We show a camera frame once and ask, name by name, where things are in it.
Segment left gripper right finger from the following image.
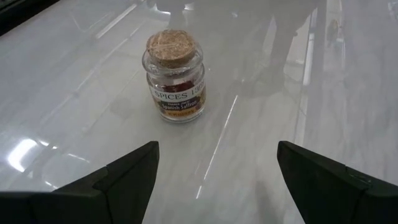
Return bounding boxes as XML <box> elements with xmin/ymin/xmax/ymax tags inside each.
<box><xmin>277</xmin><ymin>141</ymin><xmax>398</xmax><ymax>224</ymax></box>

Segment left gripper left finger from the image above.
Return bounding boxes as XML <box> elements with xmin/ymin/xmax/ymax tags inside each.
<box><xmin>0</xmin><ymin>141</ymin><xmax>160</xmax><ymax>224</ymax></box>

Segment cork-topped glass saffron jar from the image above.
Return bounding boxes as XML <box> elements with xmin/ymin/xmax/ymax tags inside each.
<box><xmin>142</xmin><ymin>29</ymin><xmax>207</xmax><ymax>123</ymax></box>

